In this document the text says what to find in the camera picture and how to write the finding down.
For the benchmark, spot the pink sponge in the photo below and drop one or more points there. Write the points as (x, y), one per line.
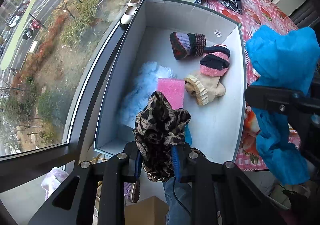
(171, 92)

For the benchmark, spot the leopard print scrunchie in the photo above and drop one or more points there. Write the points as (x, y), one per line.
(158, 127)

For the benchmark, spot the brown cardboard box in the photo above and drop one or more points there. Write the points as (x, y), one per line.
(149, 211)

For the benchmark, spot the beige ruffled sock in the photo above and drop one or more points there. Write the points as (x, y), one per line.
(204, 88)

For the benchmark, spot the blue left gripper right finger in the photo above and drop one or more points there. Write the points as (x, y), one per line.
(176, 161)

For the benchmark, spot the person's jeans leg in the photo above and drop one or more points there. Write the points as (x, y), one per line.
(179, 199)

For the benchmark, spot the purple knitted sock roll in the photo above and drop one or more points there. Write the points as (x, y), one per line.
(185, 45)

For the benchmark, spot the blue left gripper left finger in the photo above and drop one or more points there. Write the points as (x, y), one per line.
(138, 164)

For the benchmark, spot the pink navy striped sock roll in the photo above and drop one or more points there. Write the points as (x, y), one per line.
(215, 60)

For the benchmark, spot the white plastic bag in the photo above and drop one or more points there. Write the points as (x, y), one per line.
(52, 180)

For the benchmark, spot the light blue fluffy cloth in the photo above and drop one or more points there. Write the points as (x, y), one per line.
(143, 86)

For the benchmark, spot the purple slipper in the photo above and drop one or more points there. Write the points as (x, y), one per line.
(132, 191)

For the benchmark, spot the grey open storage box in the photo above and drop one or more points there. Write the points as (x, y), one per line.
(145, 57)

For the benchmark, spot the near white shoe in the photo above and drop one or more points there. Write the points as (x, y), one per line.
(130, 11)

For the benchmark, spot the pink strawberry tablecloth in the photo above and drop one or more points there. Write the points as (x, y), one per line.
(259, 18)

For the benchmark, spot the blue cloth in box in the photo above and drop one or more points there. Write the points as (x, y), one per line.
(187, 134)

